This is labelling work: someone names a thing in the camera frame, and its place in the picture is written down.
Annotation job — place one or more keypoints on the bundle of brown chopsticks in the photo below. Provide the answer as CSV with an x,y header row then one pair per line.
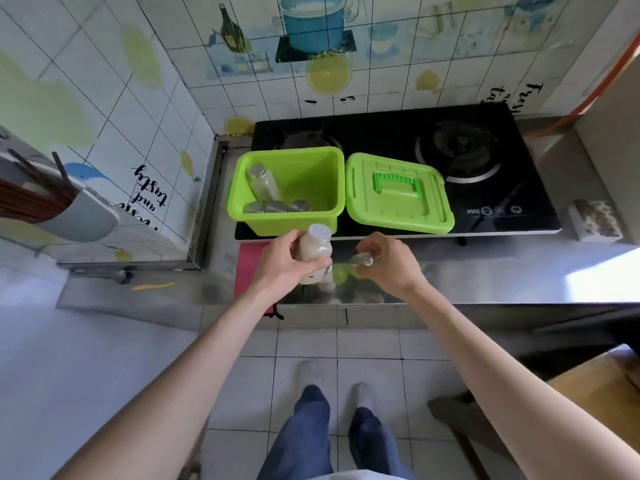
x,y
30,194

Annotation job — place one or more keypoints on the person's left white shoe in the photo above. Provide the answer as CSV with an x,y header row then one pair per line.
x,y
310,373

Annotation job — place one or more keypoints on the black glass gas stove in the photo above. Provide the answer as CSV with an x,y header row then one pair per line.
x,y
400,134

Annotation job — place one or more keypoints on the person's right white shoe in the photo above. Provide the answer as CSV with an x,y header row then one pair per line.
x,y
365,394

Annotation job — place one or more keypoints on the person's left forearm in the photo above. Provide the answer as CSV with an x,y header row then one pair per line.
x,y
175,394

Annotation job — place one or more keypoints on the yellow white dish sponge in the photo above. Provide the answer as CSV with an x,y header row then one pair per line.
x,y
597,220

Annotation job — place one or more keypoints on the red cutting board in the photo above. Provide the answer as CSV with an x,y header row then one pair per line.
x,y
250,274

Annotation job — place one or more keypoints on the person's left thumb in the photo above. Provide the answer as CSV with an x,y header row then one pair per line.
x,y
317,270

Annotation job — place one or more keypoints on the person's white shoe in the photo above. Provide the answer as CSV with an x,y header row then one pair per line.
x,y
310,373
365,394

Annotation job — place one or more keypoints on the silver metal bottle cap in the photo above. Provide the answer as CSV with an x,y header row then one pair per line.
x,y
364,258

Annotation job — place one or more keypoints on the clear bottle with beige powder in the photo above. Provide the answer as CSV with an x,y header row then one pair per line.
x,y
316,247

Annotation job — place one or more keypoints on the person's right hand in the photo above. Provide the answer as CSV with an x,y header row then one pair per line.
x,y
397,267

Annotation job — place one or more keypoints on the round metal knob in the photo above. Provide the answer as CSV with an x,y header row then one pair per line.
x,y
121,276

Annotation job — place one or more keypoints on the wooden table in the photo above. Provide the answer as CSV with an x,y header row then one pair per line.
x,y
600,389

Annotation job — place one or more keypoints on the person's left hand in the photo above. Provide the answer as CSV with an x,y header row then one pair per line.
x,y
275,269

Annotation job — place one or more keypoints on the green plastic box lid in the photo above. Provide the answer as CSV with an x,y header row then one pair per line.
x,y
400,194

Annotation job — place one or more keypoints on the person's left leg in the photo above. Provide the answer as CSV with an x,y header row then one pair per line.
x,y
300,434

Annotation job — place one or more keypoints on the green plastic storage box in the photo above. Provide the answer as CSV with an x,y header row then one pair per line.
x,y
310,179

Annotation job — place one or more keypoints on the person's right thumb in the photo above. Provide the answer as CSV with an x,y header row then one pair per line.
x,y
364,272

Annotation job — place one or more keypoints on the person's right forearm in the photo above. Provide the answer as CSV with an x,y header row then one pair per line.
x,y
505,379

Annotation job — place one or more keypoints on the grey wall chopstick holder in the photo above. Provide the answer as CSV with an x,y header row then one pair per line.
x,y
87,219

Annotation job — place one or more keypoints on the clear bottle with silver cap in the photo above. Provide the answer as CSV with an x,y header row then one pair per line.
x,y
276,206
299,205
253,208
262,182

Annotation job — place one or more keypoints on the person's right leg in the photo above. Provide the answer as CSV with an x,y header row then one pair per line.
x,y
375,444

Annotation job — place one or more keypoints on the person's leg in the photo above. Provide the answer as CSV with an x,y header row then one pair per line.
x,y
375,444
300,434

